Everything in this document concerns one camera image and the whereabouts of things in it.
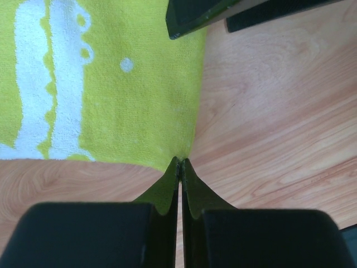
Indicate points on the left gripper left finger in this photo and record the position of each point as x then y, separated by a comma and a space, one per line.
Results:
140, 233

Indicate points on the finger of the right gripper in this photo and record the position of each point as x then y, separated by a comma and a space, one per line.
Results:
184, 17
271, 10

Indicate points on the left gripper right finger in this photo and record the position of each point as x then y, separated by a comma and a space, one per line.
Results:
217, 234

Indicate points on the yellow-green crocodile towel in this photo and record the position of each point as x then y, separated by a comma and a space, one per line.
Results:
97, 81

